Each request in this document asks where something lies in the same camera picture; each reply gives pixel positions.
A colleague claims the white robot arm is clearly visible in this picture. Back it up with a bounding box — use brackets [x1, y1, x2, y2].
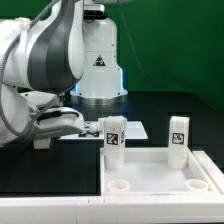
[0, 0, 127, 146]

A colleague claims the white front fence bar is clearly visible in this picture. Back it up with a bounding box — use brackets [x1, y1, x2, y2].
[0, 195, 224, 224]

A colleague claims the white fence bar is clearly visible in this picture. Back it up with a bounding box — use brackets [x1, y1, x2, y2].
[0, 195, 224, 224]
[193, 151, 224, 195]

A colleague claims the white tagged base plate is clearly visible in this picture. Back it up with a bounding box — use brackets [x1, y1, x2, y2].
[60, 121, 148, 140]

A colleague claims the white square tabletop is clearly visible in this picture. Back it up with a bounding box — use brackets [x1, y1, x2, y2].
[100, 148, 221, 195]

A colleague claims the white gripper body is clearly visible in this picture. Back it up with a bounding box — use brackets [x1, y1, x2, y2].
[19, 106, 86, 143]

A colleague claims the white right fence bar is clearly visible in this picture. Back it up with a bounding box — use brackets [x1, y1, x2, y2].
[193, 151, 224, 195]

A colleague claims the braided grey wrist cable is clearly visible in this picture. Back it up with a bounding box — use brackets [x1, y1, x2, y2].
[0, 0, 81, 143]

